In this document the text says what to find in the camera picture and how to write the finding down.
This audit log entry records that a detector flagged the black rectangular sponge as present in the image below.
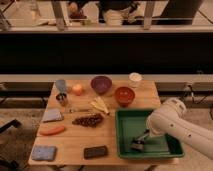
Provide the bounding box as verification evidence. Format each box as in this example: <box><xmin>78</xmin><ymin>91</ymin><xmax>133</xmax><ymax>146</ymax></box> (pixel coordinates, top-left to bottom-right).
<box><xmin>84</xmin><ymin>146</ymin><xmax>108</xmax><ymax>159</ymax></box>

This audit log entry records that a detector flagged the metal spoon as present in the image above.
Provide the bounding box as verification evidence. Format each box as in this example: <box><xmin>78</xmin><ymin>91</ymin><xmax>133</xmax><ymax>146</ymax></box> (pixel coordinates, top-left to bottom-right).
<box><xmin>68</xmin><ymin>108</ymin><xmax>91</xmax><ymax>113</ymax></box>

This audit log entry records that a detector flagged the red bowl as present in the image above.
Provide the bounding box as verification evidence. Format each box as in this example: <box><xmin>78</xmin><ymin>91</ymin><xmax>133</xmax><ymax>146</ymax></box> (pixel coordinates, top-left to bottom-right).
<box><xmin>114</xmin><ymin>87</ymin><xmax>135</xmax><ymax>107</ymax></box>

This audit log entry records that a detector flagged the purple bowl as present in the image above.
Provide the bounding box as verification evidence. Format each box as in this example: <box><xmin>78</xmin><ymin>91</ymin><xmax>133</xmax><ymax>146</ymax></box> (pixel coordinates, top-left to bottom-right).
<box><xmin>90</xmin><ymin>76</ymin><xmax>112</xmax><ymax>95</ymax></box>

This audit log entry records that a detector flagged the green plastic tray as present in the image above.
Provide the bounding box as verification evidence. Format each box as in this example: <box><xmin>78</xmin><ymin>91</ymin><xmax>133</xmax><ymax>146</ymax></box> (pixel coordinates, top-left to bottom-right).
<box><xmin>115</xmin><ymin>109</ymin><xmax>184</xmax><ymax>159</ymax></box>

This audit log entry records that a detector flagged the dark grape bunch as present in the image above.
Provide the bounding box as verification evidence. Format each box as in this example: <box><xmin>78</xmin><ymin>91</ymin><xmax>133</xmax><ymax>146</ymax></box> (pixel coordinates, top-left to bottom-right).
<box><xmin>72</xmin><ymin>113</ymin><xmax>104</xmax><ymax>127</ymax></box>

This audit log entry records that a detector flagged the blue sponge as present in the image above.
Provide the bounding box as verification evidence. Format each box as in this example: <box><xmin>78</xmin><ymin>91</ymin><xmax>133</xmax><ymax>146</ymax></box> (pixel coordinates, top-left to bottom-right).
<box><xmin>31</xmin><ymin>145</ymin><xmax>57</xmax><ymax>161</ymax></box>

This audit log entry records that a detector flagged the wooden table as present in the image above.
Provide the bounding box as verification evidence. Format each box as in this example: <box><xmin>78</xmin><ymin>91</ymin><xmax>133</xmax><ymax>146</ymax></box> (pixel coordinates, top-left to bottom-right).
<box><xmin>28</xmin><ymin>79</ymin><xmax>179</xmax><ymax>166</ymax></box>

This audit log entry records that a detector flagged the person in background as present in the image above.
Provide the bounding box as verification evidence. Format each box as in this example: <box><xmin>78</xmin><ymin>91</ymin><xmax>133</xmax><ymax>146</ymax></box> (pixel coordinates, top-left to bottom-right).
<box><xmin>68</xmin><ymin>0</ymin><xmax>140</xmax><ymax>26</ymax></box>

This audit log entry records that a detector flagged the orange carrot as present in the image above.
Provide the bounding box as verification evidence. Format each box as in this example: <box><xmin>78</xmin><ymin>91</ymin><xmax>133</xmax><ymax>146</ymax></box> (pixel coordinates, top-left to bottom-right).
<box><xmin>39</xmin><ymin>126</ymin><xmax>66</xmax><ymax>136</ymax></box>

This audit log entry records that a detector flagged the blue plastic cup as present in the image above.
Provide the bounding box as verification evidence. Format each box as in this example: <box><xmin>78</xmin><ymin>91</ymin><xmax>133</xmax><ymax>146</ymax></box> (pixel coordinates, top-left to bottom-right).
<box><xmin>55</xmin><ymin>79</ymin><xmax>67</xmax><ymax>93</ymax></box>

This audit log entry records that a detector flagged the orange apple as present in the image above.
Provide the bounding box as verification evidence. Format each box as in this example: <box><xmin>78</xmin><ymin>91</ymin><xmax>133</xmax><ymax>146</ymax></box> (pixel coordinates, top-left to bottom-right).
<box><xmin>72</xmin><ymin>84</ymin><xmax>83</xmax><ymax>96</ymax></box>

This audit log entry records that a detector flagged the white paper cup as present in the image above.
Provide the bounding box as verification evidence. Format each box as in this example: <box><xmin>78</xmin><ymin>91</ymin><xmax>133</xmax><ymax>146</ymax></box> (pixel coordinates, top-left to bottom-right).
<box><xmin>129</xmin><ymin>72</ymin><xmax>142</xmax><ymax>88</ymax></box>

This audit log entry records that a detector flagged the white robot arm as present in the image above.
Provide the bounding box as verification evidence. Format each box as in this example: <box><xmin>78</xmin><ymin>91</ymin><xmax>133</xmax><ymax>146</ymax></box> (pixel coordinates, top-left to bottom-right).
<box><xmin>146</xmin><ymin>98</ymin><xmax>213</xmax><ymax>160</ymax></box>

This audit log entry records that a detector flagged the yellow banana bunch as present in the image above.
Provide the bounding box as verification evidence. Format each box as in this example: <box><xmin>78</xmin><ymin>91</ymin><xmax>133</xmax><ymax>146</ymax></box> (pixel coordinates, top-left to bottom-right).
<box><xmin>91</xmin><ymin>97</ymin><xmax>109</xmax><ymax>114</ymax></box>

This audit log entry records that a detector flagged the small metal cup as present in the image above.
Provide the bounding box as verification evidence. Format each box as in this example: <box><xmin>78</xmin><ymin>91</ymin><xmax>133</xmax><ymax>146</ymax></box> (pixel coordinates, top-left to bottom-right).
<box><xmin>56</xmin><ymin>93</ymin><xmax>68</xmax><ymax>106</ymax></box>

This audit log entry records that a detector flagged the grey blue cloth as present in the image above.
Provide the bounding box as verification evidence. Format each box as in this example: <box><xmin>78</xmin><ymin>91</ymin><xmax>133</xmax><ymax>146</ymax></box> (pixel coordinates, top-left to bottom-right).
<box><xmin>42</xmin><ymin>109</ymin><xmax>63</xmax><ymax>122</ymax></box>

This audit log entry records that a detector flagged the black handled brush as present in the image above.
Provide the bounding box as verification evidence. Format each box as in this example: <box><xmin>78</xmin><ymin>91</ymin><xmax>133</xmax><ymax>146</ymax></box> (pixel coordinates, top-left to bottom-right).
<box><xmin>131</xmin><ymin>130</ymin><xmax>149</xmax><ymax>151</ymax></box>

